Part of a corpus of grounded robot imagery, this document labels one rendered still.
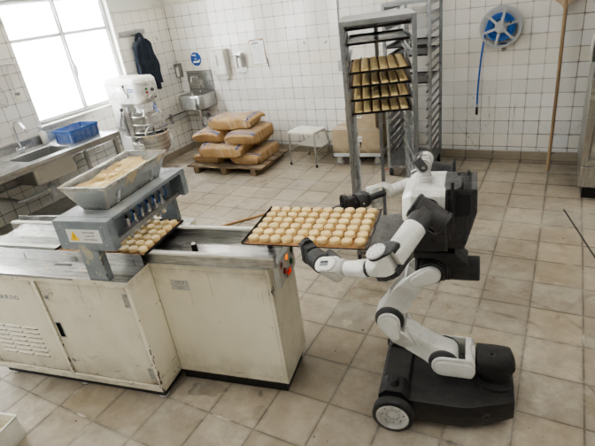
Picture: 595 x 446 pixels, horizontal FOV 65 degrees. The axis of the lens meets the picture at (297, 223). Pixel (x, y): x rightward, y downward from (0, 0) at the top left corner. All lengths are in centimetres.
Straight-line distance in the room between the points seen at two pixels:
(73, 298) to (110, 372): 53
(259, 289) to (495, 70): 409
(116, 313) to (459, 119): 446
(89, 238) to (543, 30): 469
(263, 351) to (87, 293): 99
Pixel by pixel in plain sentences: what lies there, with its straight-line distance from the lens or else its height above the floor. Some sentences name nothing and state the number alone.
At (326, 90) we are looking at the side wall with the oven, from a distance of 631.
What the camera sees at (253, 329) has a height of 46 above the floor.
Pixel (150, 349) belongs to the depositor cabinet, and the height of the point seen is 40.
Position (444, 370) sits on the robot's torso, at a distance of 250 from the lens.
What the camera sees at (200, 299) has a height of 63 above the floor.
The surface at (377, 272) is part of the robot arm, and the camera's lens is 172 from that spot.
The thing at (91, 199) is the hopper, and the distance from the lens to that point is 249.
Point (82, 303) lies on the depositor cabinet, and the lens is 280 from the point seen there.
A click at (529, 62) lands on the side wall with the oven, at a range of 567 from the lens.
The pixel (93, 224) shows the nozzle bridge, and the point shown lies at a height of 117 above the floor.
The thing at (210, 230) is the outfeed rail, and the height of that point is 88.
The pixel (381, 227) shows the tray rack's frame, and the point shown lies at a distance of 402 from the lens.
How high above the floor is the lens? 201
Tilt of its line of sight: 26 degrees down
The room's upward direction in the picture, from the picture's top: 8 degrees counter-clockwise
